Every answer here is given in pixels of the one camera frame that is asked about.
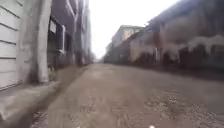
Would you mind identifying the pale building with flat roof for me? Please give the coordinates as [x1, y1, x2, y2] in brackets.
[110, 24, 144, 48]

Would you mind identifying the brown dirt road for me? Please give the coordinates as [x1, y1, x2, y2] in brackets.
[29, 63, 224, 128]

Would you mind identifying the dark multi-storey building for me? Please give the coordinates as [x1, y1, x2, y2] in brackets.
[47, 0, 94, 72]

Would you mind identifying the long weathered building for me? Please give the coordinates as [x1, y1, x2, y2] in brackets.
[103, 0, 224, 75]

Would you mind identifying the grey building with shutter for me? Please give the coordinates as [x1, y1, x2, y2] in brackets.
[0, 0, 53, 91]

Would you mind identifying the grey concrete kerb strip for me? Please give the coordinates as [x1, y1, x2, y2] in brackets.
[0, 80, 61, 125]

